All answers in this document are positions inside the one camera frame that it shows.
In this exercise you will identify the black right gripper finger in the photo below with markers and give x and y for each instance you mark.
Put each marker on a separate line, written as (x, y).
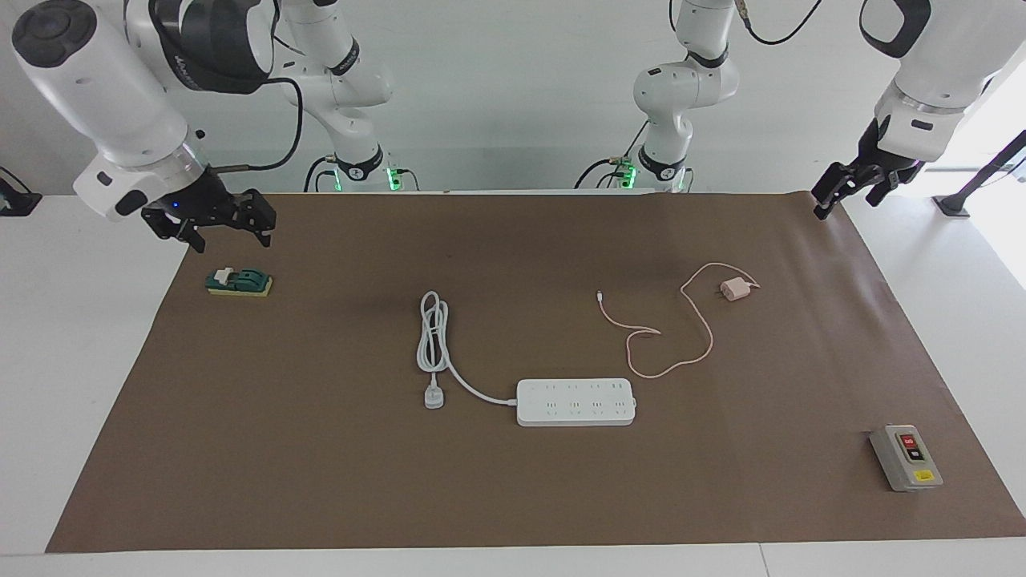
(263, 212)
(192, 238)

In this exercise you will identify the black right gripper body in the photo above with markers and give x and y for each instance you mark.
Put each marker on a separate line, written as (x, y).
(200, 204)

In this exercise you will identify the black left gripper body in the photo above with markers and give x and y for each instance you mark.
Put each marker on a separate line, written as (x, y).
(890, 156)

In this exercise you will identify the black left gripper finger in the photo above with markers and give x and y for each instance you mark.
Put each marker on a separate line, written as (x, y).
(834, 188)
(882, 180)

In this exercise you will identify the pink charger adapter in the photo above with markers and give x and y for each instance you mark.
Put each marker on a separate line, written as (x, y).
(733, 290)

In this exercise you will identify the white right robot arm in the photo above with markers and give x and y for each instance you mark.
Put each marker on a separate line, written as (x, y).
(96, 88)

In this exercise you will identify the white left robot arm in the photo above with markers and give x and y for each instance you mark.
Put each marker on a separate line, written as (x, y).
(938, 72)

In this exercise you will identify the black angled stand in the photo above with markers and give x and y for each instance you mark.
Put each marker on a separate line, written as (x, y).
(982, 172)

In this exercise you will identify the brown table mat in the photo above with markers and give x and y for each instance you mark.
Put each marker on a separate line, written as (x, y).
(513, 497)

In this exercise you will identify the green knife switch block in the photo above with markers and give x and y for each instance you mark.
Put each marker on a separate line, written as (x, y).
(240, 280)

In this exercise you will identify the black clamp mount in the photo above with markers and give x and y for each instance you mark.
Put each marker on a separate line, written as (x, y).
(18, 200)

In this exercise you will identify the grey on-off switch box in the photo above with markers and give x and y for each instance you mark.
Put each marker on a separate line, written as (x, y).
(906, 457)

